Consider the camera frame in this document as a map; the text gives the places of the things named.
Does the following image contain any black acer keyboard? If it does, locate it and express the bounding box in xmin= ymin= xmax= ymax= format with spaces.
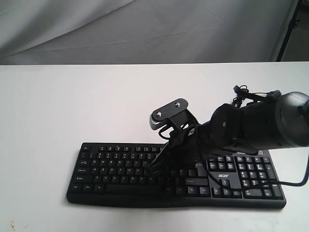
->
xmin=67 ymin=143 xmax=286 ymax=209

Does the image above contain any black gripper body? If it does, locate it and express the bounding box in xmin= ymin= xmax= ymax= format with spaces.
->
xmin=163 ymin=120 xmax=205 ymax=169

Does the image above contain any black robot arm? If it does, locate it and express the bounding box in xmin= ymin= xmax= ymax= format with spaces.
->
xmin=148 ymin=90 xmax=309 ymax=175

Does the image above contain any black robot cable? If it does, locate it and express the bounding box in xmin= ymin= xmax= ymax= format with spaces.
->
xmin=202 ymin=154 xmax=309 ymax=193

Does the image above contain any black usb cable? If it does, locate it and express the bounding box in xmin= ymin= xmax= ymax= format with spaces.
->
xmin=231 ymin=85 xmax=282 ymax=108

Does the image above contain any grey backdrop cloth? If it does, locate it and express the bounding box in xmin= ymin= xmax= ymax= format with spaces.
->
xmin=0 ymin=0 xmax=297 ymax=65

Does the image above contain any black tripod stand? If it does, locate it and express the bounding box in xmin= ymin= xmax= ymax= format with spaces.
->
xmin=276 ymin=0 xmax=309 ymax=62

